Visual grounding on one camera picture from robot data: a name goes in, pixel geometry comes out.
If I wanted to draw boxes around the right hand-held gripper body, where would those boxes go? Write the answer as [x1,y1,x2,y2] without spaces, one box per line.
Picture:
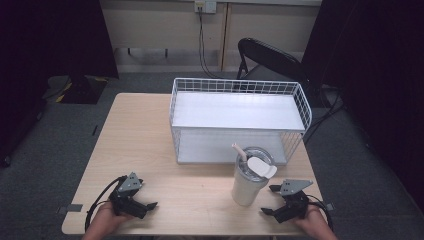
[273,179,314,224]

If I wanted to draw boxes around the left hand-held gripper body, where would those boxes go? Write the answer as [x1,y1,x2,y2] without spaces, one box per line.
[109,172,148,220]

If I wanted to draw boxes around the white cup with straw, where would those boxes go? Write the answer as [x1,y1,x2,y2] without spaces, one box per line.
[231,142,278,208]

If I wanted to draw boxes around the person's right hand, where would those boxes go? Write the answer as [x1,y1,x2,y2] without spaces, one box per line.
[292,204,330,232]

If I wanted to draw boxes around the person's left hand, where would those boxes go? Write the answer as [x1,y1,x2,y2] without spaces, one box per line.
[92,201,135,232]

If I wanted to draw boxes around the dark stand base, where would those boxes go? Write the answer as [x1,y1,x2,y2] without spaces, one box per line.
[42,74,110,105]

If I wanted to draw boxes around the black folding chair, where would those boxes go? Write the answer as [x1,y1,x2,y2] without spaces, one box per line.
[236,37,322,98]

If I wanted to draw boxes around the black curtain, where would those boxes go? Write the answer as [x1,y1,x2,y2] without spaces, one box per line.
[0,0,120,168]
[300,0,424,214]

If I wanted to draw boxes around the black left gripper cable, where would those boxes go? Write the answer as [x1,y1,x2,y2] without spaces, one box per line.
[84,175,129,232]

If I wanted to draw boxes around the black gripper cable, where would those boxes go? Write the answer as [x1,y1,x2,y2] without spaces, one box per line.
[84,175,129,232]
[305,194,335,232]

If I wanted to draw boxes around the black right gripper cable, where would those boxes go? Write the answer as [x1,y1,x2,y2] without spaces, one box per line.
[305,194,335,232]

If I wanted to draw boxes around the white wire shelf rack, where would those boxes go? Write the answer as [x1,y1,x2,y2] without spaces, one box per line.
[168,77,314,166]

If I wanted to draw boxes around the black floor cables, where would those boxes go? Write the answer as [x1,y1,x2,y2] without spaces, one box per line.
[302,85,348,145]

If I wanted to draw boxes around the black wall power cable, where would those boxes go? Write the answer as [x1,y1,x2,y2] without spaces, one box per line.
[197,9,228,80]

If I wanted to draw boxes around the white wall socket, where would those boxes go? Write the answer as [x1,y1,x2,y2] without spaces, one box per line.
[194,0,218,15]

